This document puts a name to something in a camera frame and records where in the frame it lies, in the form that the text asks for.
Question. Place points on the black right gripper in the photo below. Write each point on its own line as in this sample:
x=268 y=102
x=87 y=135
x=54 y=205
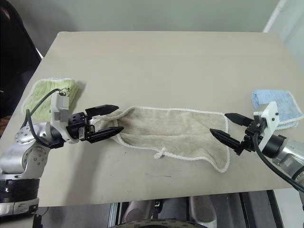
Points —
x=253 y=137

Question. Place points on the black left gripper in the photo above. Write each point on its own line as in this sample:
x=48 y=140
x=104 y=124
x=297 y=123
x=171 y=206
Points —
x=77 y=123

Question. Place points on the beige towel with white edging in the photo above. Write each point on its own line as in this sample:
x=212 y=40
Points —
x=178 y=128

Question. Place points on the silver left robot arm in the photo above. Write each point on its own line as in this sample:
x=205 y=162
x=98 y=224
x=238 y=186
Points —
x=31 y=154

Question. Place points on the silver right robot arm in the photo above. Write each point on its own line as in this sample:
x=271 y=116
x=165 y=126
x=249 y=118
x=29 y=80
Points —
x=292 y=152

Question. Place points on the folded blue towel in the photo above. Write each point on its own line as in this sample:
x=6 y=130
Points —
x=285 y=104

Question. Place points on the folded green towel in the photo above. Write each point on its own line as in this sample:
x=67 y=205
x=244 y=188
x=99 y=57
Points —
x=40 y=89

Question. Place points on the grey rounded shape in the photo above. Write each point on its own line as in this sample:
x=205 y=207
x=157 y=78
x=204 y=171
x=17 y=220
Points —
x=137 y=211
x=203 y=211

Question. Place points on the black chair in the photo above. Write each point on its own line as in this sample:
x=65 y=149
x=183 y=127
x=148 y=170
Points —
x=14 y=59

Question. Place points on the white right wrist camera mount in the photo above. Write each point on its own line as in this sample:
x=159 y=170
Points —
x=269 y=123

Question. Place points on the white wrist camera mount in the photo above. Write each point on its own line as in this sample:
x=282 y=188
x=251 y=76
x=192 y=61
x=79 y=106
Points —
x=59 y=107
x=269 y=123

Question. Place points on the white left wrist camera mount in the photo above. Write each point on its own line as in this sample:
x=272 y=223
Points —
x=59 y=107

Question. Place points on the white door frame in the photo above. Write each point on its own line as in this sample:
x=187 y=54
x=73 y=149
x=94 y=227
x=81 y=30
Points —
x=273 y=16

